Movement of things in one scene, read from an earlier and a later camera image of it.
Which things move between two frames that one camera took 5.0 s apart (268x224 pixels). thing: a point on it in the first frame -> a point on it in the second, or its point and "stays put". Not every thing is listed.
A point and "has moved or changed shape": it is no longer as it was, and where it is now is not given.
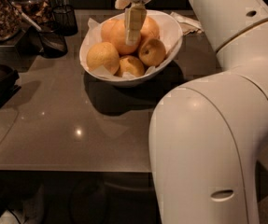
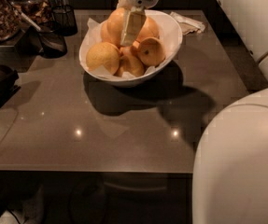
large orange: x=113 y=31 has moved or changed shape
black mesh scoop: x=52 y=44 stays put
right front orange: x=152 y=52 stays put
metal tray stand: x=20 y=56 stays put
